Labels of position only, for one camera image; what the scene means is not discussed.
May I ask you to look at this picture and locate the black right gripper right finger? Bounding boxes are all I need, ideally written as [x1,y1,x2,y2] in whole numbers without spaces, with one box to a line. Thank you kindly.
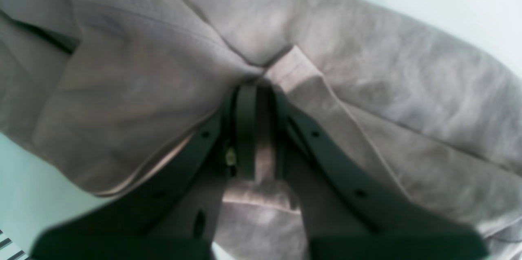
[272,92,489,260]

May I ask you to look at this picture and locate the dusty pink T-shirt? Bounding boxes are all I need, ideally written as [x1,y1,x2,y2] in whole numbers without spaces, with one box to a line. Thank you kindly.
[1,0,521,260]

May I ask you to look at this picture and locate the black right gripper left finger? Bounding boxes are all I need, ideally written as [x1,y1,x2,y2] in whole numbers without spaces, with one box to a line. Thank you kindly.
[31,86,257,260]

